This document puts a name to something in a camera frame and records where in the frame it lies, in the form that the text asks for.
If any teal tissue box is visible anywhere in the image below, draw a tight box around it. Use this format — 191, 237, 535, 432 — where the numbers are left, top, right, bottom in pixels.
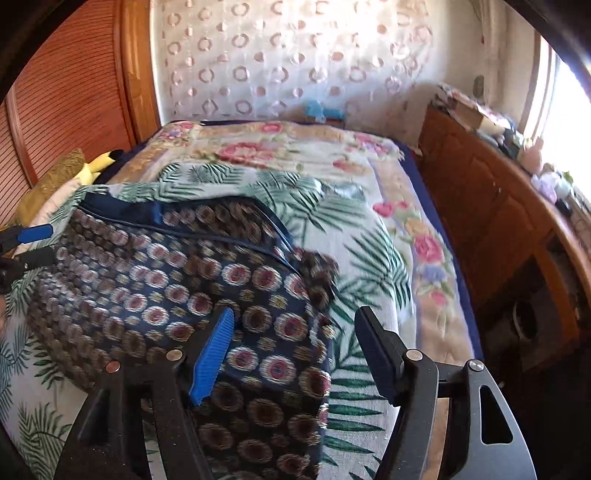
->
304, 99, 345, 125

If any green capped bottle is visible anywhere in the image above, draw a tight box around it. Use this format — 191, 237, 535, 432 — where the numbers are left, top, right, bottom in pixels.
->
554, 171, 574, 200

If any floral blanket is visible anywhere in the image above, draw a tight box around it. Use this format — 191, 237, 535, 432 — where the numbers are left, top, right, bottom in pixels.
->
142, 120, 477, 372

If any pink bottle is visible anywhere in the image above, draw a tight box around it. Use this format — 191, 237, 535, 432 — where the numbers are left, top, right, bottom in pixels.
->
518, 137, 546, 171

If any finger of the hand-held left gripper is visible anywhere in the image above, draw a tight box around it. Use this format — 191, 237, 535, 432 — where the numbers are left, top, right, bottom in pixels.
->
13, 246, 56, 273
0, 224, 54, 250

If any wooden louvred wardrobe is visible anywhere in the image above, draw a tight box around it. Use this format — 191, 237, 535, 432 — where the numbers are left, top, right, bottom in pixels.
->
0, 0, 162, 228

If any waste bin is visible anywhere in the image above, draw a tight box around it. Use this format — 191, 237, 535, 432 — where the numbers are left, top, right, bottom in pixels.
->
509, 299, 542, 343

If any sheer circle-patterned curtain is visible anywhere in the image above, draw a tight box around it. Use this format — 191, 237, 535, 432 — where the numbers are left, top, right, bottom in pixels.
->
151, 0, 435, 124

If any wooden sideboard cabinet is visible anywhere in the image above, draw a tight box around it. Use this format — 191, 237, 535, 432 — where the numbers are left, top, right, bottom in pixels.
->
417, 105, 591, 372

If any palm leaf printed sheet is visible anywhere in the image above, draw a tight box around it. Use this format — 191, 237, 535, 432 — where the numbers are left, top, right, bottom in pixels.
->
0, 161, 413, 480

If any window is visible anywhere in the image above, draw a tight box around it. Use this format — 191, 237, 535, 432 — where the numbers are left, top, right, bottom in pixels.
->
518, 31, 591, 197

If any cardboard box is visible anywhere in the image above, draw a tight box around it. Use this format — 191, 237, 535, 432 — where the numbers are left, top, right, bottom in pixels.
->
454, 99, 498, 131

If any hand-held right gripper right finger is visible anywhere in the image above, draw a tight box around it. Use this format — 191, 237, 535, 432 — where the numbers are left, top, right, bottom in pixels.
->
355, 306, 539, 480

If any yellow plush toy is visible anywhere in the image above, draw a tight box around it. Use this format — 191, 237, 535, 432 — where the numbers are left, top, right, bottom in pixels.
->
75, 148, 125, 186

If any gold patterned pillow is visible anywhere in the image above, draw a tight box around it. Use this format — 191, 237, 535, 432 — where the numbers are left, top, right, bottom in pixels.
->
16, 148, 89, 214

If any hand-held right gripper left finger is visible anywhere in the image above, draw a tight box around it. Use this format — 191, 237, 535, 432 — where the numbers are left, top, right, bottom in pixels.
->
53, 307, 236, 480

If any tissue pack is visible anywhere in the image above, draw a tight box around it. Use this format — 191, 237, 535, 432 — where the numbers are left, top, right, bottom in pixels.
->
530, 170, 560, 205

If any white pillow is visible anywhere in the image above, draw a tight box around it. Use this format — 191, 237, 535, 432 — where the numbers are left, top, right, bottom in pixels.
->
33, 177, 86, 223

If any navy circle-patterned shirt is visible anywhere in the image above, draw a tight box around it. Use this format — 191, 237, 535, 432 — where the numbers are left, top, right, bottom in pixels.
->
25, 193, 341, 480

